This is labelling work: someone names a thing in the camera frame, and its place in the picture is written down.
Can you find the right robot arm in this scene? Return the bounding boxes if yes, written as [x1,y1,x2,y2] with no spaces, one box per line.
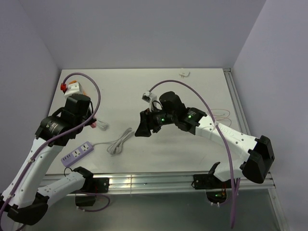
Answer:
[135,91,275,188]

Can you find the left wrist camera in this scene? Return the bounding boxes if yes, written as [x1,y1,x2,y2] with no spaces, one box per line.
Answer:
[60,81,83,99]

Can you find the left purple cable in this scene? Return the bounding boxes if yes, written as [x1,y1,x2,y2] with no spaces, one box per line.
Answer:
[0,72,111,217]

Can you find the pink plug adapter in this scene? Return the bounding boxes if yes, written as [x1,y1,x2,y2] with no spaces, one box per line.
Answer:
[90,119,97,128]

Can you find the aluminium right rail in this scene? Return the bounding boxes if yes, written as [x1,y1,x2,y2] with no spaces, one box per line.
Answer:
[223,68,290,231]

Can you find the thin pink wire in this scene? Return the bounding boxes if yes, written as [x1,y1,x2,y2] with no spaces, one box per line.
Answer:
[207,107,232,127]

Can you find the aluminium front rail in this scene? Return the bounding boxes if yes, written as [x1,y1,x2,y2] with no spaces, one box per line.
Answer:
[40,171,273,195]

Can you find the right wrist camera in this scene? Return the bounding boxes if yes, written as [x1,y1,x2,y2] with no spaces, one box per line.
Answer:
[142,91,158,112]

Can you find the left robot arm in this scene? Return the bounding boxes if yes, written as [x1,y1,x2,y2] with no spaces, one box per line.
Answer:
[0,93,96,226]

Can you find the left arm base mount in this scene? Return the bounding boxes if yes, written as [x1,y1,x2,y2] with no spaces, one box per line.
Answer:
[75,178,109,208]

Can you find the purple power strip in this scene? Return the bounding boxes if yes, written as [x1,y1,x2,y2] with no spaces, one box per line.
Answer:
[61,141,94,167]

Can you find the aluminium rail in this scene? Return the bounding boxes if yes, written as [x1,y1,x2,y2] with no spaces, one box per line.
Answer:
[40,171,273,195]
[223,68,290,231]

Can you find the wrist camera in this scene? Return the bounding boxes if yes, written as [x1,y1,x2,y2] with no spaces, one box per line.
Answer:
[142,91,158,112]
[60,81,83,99]

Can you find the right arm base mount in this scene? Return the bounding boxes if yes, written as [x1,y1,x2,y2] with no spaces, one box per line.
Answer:
[191,174,231,205]

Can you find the orange power strip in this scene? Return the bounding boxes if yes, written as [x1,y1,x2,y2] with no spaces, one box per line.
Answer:
[70,80,87,95]

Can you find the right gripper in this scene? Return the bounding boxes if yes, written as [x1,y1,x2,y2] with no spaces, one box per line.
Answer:
[135,105,177,137]

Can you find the purple strip white cord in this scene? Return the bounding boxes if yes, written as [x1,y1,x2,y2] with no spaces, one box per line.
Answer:
[92,127,134,155]

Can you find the small white plug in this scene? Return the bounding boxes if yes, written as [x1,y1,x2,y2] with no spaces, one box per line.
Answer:
[179,68,190,78]

